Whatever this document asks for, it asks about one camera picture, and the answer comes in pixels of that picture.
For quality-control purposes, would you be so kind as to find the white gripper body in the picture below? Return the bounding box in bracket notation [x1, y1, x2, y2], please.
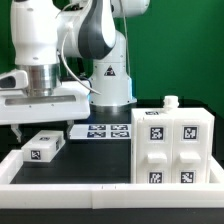
[0, 69, 90, 125]

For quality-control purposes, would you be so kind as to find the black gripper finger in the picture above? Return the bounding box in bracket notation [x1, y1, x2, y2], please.
[11, 124, 21, 141]
[66, 120, 74, 139]

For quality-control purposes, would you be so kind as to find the white cabinet top box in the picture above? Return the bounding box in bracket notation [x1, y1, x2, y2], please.
[21, 130, 65, 162]

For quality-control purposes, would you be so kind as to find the white cabinet body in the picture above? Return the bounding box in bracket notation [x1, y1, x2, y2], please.
[131, 96, 214, 184]

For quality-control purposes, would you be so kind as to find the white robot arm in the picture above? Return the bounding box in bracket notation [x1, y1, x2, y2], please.
[0, 0, 150, 135]

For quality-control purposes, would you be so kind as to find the white base tag plate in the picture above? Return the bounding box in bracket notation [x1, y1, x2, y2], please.
[69, 124, 131, 140]

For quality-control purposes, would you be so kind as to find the white U-shaped obstacle fence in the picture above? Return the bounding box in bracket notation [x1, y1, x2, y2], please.
[0, 150, 224, 209]

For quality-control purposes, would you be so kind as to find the white cable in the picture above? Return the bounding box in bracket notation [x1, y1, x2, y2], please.
[54, 0, 101, 96]

